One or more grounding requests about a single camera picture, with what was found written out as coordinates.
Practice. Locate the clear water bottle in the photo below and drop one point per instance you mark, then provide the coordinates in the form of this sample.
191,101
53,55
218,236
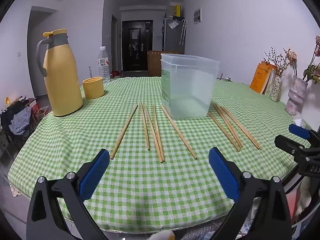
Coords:
103,65

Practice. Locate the hanging folded umbrella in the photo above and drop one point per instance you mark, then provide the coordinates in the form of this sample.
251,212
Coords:
183,32

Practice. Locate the grey blue cloth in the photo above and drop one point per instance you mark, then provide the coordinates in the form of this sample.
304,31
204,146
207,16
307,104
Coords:
21,121

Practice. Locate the person's left hand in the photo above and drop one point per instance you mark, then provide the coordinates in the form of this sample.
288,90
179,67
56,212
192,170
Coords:
162,236

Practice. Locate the dried flower bouquet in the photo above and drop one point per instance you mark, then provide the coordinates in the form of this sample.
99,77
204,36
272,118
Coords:
312,71

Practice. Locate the orange book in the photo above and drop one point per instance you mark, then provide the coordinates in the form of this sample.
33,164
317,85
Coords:
260,78

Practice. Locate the yellow box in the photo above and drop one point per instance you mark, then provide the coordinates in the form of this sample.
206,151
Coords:
178,10

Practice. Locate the wooden slatted cabinet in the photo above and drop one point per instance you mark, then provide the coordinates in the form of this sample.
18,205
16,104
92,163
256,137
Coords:
153,65

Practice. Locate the clear plastic container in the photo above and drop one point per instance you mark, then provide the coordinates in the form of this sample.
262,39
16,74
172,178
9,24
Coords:
190,87

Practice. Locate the green checked tablecloth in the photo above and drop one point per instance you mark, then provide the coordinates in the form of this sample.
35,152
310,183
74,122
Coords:
150,192

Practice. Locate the yellow round cup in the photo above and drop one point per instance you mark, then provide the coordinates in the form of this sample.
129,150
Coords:
93,88

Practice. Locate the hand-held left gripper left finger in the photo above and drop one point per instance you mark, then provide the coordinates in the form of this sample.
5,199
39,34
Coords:
96,172

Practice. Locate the grey refrigerator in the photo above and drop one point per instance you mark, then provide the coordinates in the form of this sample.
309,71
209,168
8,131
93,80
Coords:
172,40

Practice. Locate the speckled slim vase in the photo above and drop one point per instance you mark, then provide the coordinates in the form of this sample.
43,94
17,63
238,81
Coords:
275,90

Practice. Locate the black folding chair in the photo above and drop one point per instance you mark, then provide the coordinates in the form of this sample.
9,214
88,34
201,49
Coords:
7,116

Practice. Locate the pink textured vase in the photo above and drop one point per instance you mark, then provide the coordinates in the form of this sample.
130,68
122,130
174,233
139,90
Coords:
297,95

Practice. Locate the yellow thermos jug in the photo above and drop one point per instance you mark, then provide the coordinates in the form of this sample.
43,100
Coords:
62,80

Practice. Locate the white books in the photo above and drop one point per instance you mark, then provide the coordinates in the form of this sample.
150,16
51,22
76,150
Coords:
270,83

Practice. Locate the dried branch bouquet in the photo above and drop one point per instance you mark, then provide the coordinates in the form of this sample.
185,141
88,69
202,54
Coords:
276,61

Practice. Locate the dark entrance door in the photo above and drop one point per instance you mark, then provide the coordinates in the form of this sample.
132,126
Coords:
137,55

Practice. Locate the white plastic basket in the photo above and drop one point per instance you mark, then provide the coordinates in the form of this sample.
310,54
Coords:
43,112

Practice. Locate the white wall panel box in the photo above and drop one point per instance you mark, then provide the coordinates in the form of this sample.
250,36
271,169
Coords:
197,15

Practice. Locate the red plastic basket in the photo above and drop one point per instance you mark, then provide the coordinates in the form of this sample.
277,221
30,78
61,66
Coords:
35,111

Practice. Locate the white tissue pack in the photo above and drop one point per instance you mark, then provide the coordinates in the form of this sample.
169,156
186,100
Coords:
298,122

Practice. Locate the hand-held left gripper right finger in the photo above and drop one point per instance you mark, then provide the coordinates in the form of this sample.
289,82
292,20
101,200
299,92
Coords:
222,172

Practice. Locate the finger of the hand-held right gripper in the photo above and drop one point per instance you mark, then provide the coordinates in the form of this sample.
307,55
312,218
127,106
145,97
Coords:
287,143
298,129

